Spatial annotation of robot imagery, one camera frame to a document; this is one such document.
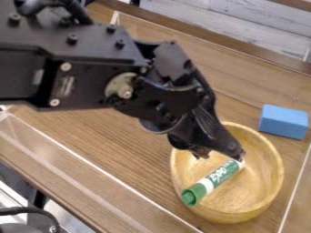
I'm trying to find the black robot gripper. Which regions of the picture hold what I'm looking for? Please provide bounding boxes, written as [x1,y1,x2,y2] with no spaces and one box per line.
[102,41,245,161]

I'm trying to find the green and white marker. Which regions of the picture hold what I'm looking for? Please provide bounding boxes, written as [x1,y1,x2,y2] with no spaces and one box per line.
[181,159,244,207]

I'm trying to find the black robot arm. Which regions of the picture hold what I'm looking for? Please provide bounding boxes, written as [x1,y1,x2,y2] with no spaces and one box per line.
[0,0,244,159]

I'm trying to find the brown wooden bowl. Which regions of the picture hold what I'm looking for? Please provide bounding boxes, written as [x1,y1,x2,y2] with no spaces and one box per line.
[169,122,284,224]

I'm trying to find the blue foam block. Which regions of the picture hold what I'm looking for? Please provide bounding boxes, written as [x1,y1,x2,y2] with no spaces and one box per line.
[258,104,308,140]

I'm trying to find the black metal table leg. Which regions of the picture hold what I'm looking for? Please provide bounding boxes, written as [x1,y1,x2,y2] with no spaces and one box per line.
[31,190,46,209]

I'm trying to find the black cable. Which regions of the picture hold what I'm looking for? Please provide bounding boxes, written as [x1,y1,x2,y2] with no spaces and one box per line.
[0,206,61,233]

